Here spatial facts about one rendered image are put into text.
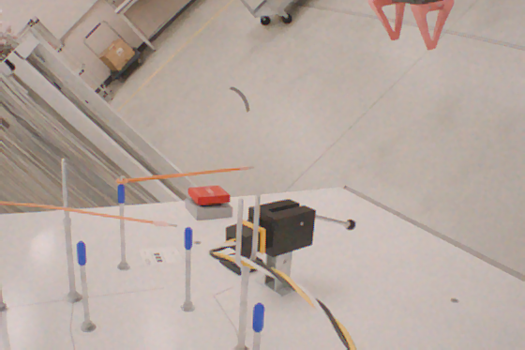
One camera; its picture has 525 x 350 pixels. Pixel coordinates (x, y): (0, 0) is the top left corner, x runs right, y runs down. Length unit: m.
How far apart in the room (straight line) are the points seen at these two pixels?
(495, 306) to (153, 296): 0.36
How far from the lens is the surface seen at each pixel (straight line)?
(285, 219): 0.47
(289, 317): 0.47
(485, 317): 0.53
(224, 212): 0.70
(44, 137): 1.02
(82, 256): 0.42
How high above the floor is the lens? 1.42
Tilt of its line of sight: 28 degrees down
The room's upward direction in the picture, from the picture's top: 44 degrees counter-clockwise
